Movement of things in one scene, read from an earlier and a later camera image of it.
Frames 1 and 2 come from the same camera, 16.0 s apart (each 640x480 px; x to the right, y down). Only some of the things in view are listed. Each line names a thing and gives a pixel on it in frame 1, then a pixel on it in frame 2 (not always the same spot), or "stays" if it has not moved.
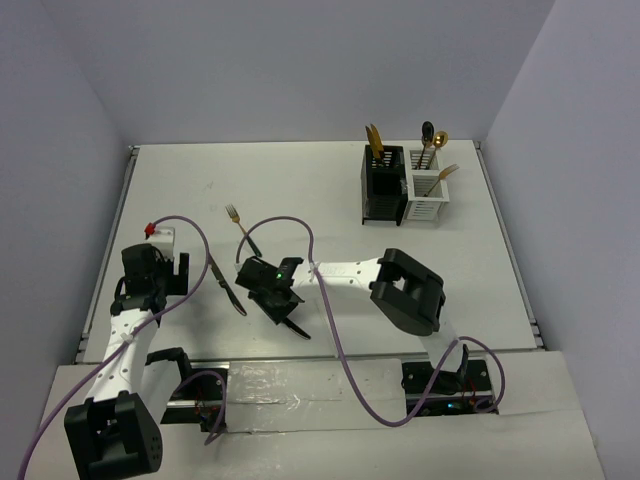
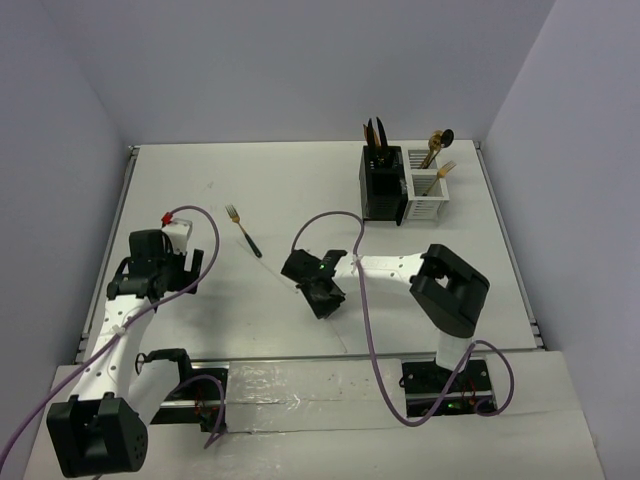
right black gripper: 275,314 → 322,309
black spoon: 427,134 → 447,137
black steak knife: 223,283 → 382,134
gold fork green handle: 234,214 stays
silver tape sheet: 266,396 stays
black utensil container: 383,185 stays
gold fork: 442,176 stays
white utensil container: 426,189 stays
